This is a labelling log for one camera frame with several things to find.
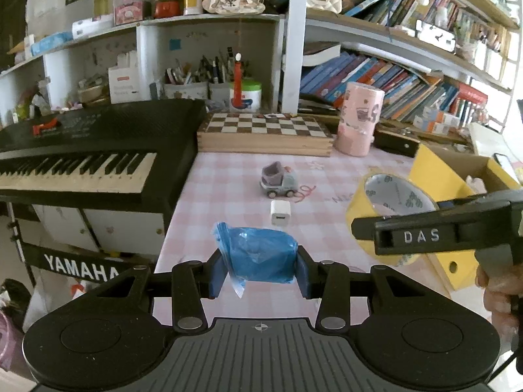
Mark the pink tin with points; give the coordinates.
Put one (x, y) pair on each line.
(130, 10)

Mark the blue plastic bag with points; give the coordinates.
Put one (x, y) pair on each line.
(261, 253)

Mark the black white picture frame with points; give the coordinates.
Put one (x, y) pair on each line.
(435, 36)

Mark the white jar green lid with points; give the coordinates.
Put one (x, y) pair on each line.
(249, 96)

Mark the person's right hand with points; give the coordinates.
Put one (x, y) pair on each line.
(496, 302)

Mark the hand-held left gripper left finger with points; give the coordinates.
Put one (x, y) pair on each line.
(216, 273)

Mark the dark brown wooden box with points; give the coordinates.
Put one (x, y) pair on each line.
(394, 141)

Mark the white charger plug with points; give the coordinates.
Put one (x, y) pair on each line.
(280, 212)

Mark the pink checkered desktop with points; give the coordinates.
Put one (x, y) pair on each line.
(229, 188)

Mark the black keyboard stand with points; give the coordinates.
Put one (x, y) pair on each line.
(81, 267)

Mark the pen holder with pens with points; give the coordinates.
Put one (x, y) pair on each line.
(184, 90)

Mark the white carton box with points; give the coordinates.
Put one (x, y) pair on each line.
(122, 85)

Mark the pink plush toy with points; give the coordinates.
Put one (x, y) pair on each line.
(476, 183)

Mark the long row of colourful books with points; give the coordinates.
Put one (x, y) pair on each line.
(388, 73)

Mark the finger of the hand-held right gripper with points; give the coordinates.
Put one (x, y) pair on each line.
(421, 235)

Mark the pink cartoon canister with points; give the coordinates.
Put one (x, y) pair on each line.
(359, 122)

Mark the white bookshelf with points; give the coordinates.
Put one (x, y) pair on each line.
(294, 49)

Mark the blue white packet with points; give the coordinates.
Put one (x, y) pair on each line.
(51, 43)

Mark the wooden chessboard box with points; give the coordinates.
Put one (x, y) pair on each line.
(261, 124)

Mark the yellow tape roll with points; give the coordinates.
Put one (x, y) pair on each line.
(359, 216)

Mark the smartphone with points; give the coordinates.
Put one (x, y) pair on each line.
(508, 165)

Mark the grey purple toy truck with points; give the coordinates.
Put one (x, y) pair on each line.
(282, 183)

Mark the black electronic keyboard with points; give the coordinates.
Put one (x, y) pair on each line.
(102, 130)

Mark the orange white small box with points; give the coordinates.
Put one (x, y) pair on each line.
(425, 125)
(447, 118)

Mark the yellow cardboard box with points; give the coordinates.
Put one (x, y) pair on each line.
(433, 171)

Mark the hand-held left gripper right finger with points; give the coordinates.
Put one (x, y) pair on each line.
(304, 273)

